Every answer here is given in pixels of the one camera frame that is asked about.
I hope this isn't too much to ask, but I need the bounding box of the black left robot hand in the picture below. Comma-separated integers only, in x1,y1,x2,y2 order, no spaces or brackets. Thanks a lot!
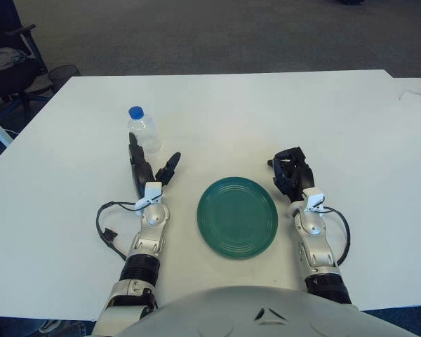
127,131,182,199

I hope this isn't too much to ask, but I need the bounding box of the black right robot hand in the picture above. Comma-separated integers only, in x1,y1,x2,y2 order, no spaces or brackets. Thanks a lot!
267,146,316,203

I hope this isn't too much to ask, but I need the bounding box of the clear bottle with blue cap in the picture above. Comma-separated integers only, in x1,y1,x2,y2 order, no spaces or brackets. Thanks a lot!
127,105,161,154

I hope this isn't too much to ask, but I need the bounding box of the green round plate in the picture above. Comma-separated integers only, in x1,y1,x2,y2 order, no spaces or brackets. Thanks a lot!
196,176,279,261

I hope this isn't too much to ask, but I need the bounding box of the black mesh wastebasket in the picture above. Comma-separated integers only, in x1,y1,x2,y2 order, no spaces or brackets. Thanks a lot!
48,65,81,91

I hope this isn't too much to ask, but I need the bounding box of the silver robot torso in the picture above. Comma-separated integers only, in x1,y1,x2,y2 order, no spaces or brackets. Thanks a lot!
121,286,421,337

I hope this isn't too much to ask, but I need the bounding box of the black office chair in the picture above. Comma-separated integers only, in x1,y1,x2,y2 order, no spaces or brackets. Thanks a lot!
0,0,53,124

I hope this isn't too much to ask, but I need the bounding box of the grey cloth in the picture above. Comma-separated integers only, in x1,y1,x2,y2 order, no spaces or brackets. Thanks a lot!
0,48,28,67

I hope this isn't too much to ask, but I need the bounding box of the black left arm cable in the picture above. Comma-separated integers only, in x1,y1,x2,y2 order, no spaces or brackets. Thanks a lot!
95,200,141,260

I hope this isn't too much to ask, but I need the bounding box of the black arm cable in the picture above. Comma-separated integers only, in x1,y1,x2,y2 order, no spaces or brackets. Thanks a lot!
95,200,141,260
324,206,351,266

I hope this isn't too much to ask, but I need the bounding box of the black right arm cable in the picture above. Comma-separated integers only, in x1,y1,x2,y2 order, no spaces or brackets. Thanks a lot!
324,206,351,266

